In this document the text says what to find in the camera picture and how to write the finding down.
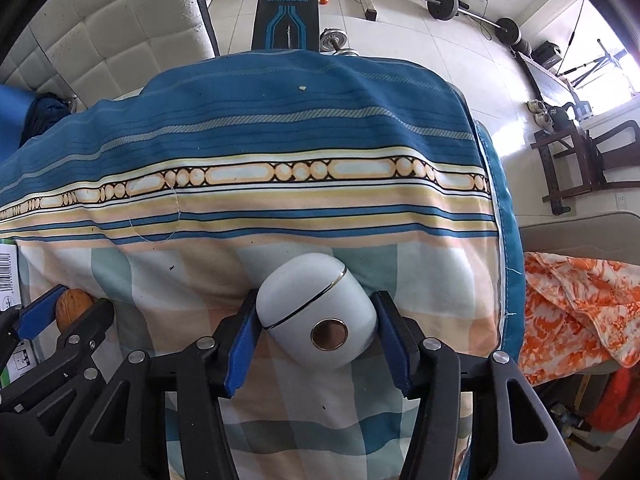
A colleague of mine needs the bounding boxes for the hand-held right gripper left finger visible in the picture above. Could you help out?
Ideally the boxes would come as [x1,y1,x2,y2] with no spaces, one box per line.
[70,289,263,480]

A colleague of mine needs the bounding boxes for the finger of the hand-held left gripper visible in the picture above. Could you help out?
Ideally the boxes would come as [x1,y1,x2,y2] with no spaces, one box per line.
[0,285,69,356]
[0,299,117,411]

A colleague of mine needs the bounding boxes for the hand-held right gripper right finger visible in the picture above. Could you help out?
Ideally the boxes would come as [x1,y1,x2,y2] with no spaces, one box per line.
[372,290,581,480]

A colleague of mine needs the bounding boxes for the brown walnut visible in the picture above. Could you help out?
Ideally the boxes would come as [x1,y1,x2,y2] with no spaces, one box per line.
[55,289,96,333]

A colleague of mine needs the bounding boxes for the cardboard box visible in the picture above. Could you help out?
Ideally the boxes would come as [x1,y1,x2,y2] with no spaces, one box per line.
[0,245,38,391]

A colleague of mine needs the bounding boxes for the white rounded case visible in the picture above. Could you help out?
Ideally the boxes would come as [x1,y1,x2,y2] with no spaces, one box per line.
[256,253,377,372]

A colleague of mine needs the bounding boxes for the orange patterned cloth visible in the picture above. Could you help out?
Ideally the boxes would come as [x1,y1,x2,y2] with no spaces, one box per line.
[515,251,640,386]

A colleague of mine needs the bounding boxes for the dark blue cloth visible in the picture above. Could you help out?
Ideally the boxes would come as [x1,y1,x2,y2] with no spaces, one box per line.
[20,95,73,141]

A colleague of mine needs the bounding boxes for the blue foam mat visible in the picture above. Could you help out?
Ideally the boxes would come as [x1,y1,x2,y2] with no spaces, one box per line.
[0,84,31,151]

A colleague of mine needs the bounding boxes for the grey chair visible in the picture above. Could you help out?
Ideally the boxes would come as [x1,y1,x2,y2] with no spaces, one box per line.
[517,210,640,376]

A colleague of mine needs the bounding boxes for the plaid blanket with blue border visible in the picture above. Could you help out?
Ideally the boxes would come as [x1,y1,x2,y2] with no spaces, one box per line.
[0,50,526,480]

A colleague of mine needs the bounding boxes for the red bag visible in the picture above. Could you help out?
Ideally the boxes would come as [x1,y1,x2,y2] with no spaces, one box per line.
[585,367,640,433]

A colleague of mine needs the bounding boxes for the dark wooden chair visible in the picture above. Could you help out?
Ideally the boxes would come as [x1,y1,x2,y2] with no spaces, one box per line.
[530,119,640,216]

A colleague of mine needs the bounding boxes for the pair of pale shoes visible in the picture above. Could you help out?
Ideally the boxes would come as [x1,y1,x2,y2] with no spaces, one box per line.
[526,99,553,128]

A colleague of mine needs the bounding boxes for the white quilted cushion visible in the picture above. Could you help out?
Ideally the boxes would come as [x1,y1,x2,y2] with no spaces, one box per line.
[0,0,218,103]

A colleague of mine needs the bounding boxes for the treadmill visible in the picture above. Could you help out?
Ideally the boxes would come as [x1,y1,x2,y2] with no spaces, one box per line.
[517,50,591,121]

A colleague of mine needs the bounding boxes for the chrome dumbbell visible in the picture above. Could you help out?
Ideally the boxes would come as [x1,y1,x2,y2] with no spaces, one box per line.
[318,27,361,58]

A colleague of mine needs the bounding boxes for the black speaker box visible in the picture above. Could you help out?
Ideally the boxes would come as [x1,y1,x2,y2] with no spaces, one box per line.
[530,41,563,68]

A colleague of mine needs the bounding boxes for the short barbell with black plates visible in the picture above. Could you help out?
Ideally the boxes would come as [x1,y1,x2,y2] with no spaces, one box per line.
[426,0,522,46]

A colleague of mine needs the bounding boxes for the grey exercise machine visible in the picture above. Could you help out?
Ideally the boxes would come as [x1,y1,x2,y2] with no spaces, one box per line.
[557,37,631,86]

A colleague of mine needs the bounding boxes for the black and blue weight bench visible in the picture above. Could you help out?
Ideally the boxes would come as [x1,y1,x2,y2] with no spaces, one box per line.
[251,0,320,53]

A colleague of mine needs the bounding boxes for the black resistance band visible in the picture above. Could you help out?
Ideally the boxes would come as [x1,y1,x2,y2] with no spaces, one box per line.
[565,0,586,61]

